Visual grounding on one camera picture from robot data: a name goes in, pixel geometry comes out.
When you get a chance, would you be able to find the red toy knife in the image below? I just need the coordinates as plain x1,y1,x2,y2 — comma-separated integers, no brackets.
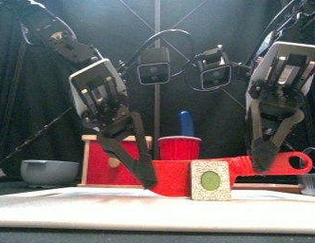
149,151,315,197

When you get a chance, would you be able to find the toy sushi roll green centre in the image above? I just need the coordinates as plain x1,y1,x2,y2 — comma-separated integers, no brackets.
189,159,232,202

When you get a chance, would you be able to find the white cutting board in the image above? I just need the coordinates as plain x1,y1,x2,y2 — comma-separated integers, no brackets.
0,185,315,235

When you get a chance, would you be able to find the red wooden drawer box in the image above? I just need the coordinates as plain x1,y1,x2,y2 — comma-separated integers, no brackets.
81,134,154,188

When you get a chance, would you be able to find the red plastic cup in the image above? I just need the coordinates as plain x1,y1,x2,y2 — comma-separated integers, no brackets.
157,136,204,161

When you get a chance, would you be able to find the pale blue-grey bowl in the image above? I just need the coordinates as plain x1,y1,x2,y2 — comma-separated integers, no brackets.
19,159,82,188

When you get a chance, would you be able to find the blue utensil handle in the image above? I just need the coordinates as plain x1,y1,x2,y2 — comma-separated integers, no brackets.
180,110,196,138

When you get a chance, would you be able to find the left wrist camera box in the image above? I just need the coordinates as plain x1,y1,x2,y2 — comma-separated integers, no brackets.
135,47,171,85

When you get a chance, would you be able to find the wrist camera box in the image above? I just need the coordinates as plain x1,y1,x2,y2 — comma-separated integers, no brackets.
135,47,171,85
197,46,233,91

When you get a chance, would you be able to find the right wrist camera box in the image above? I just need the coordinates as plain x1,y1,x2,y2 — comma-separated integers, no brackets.
197,46,233,91

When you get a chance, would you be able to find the black camera cable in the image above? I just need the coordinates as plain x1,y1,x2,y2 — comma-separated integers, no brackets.
117,28,208,93

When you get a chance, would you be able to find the grey vertical frame pole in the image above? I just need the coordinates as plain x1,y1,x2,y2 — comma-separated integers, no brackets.
154,0,161,159

